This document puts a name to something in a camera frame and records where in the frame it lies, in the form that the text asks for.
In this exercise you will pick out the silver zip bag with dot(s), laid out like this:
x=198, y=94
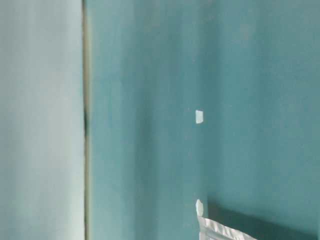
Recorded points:
x=212, y=230

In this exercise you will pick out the white tape mark upper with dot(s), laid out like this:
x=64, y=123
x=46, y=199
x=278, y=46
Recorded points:
x=199, y=116

